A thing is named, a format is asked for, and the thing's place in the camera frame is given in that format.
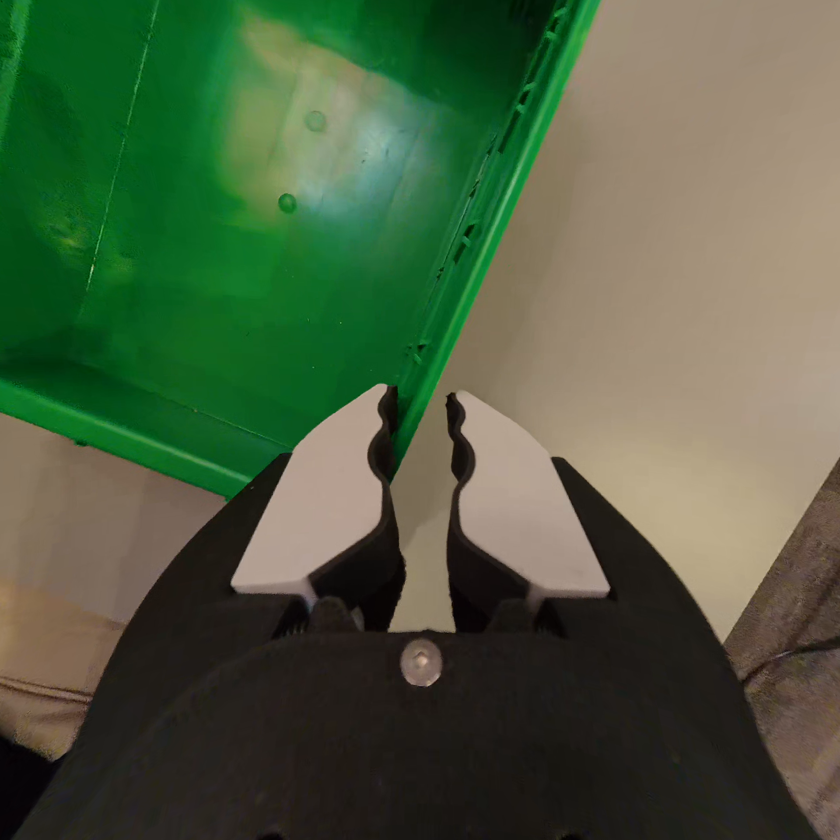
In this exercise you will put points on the beige cloth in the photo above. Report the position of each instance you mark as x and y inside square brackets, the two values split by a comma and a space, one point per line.
[46, 656]

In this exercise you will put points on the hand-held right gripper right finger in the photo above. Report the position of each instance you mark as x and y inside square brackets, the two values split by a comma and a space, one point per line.
[525, 512]

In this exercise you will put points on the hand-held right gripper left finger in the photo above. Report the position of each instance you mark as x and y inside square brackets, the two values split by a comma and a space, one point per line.
[315, 512]

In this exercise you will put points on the green plastic box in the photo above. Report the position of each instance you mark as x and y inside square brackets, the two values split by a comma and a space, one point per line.
[262, 229]

